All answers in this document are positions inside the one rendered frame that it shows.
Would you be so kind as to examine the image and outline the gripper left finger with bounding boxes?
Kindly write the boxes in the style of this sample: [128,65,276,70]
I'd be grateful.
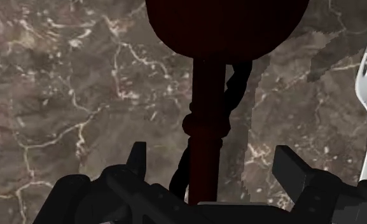
[32,141,200,224]

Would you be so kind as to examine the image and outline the dark red wooden spoon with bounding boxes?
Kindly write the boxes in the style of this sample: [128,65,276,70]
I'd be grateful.
[144,0,310,206]

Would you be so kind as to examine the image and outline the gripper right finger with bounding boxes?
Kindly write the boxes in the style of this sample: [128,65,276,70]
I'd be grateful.
[272,144,367,224]

